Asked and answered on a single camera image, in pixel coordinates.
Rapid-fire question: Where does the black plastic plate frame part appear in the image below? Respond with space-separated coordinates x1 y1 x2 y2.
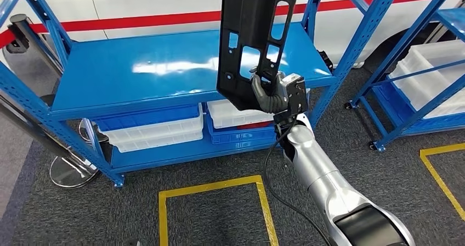
216 0 302 111

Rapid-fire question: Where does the blue metal shelf rack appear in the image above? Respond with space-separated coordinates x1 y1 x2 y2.
345 0 465 152
0 0 406 190

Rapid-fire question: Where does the blue plastic bin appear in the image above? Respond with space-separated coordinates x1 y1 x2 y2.
92 104 201 132
206 115 279 145
374 84 418 129

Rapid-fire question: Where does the red item in bin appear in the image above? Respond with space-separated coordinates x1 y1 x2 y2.
237 121 273 130

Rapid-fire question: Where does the yellow floor tape square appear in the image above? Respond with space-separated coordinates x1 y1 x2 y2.
419 142 465 221
158 175 280 246

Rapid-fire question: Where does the black ribbed object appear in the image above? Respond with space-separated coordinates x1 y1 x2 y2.
317 50 334 73

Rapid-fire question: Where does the white car with red stripe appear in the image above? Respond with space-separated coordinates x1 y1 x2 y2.
0 0 465 69

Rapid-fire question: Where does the black camera cable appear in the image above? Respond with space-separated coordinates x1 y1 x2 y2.
263 122 332 246

